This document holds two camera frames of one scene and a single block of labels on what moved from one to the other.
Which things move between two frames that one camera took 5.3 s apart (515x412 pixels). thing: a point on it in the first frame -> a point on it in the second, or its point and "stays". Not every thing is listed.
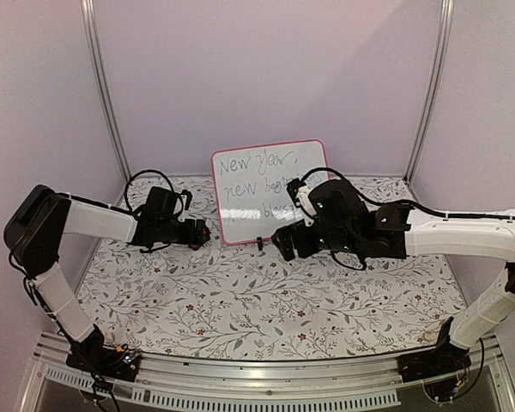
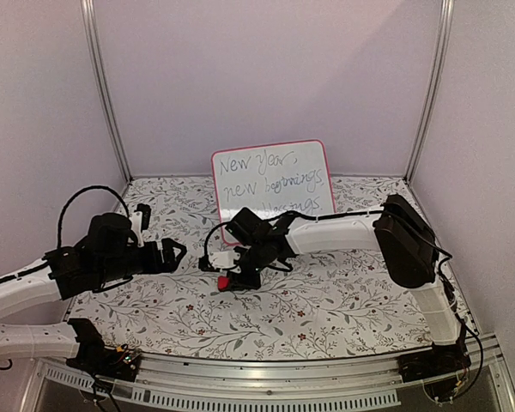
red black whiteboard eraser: x=205 y=237 -> x=223 y=282
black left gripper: x=189 y=237 -> x=169 y=264
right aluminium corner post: x=446 y=18 stays
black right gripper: x=283 y=235 -> x=251 y=284
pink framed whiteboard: x=252 y=191 stays
